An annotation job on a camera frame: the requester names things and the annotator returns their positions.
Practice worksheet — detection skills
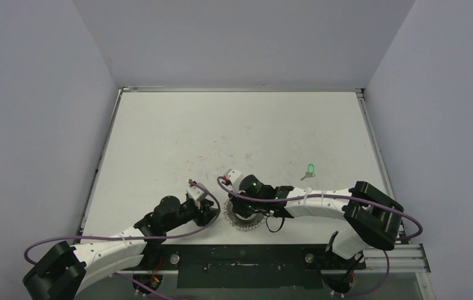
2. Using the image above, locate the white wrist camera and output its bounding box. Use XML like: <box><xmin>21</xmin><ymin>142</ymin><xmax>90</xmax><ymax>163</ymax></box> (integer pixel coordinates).
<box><xmin>222</xmin><ymin>169</ymin><xmax>245</xmax><ymax>189</ymax></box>
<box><xmin>186</xmin><ymin>179</ymin><xmax>207</xmax><ymax>205</ymax></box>

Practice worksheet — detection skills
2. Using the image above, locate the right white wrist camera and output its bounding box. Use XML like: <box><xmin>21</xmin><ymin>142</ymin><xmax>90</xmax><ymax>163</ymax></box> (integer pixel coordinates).
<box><xmin>222</xmin><ymin>169</ymin><xmax>245</xmax><ymax>189</ymax></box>

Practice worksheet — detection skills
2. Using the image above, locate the aluminium frame rail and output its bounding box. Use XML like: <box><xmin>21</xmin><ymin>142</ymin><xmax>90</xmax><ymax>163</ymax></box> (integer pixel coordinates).
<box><xmin>57</xmin><ymin>244</ymin><xmax>431</xmax><ymax>275</ymax></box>

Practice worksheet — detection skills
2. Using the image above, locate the purple cable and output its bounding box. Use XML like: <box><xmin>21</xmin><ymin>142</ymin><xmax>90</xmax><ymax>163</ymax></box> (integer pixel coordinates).
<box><xmin>216</xmin><ymin>176</ymin><xmax>424</xmax><ymax>298</ymax></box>
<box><xmin>24</xmin><ymin>180</ymin><xmax>222</xmax><ymax>300</ymax></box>

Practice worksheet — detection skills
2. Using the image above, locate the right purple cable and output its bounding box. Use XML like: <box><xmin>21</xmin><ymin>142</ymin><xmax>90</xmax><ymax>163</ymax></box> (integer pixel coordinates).
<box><xmin>216</xmin><ymin>176</ymin><xmax>424</xmax><ymax>298</ymax></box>

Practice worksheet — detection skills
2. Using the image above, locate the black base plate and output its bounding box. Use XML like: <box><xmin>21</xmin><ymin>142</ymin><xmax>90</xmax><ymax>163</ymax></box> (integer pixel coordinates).
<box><xmin>131</xmin><ymin>244</ymin><xmax>366</xmax><ymax>289</ymax></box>

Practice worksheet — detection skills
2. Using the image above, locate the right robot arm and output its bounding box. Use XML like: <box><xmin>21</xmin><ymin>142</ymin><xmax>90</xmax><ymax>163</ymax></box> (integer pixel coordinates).
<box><xmin>220</xmin><ymin>170</ymin><xmax>404</xmax><ymax>268</ymax></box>

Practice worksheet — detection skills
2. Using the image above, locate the key with green tag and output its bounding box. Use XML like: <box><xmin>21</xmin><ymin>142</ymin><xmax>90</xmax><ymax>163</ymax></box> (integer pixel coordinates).
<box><xmin>300</xmin><ymin>163</ymin><xmax>315</xmax><ymax>181</ymax></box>

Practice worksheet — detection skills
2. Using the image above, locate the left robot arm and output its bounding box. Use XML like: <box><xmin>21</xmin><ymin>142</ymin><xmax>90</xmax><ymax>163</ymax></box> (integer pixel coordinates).
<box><xmin>23</xmin><ymin>194</ymin><xmax>220</xmax><ymax>299</ymax></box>

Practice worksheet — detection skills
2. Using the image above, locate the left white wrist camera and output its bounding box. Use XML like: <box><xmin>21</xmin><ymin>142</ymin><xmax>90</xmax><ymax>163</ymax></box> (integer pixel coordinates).
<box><xmin>186</xmin><ymin>179</ymin><xmax>207</xmax><ymax>205</ymax></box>

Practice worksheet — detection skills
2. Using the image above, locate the metal disc with key rings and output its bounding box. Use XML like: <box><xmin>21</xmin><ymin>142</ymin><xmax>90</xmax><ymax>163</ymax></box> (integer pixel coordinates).
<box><xmin>223</xmin><ymin>199</ymin><xmax>265</xmax><ymax>232</ymax></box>

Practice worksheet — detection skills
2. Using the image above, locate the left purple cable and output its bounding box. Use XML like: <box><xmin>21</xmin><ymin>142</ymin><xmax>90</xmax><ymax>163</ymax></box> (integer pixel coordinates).
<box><xmin>24</xmin><ymin>180</ymin><xmax>222</xmax><ymax>300</ymax></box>

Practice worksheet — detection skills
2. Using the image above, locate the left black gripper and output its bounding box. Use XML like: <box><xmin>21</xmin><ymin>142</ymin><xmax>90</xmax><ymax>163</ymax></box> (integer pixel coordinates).
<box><xmin>165</xmin><ymin>198</ymin><xmax>220</xmax><ymax>233</ymax></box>

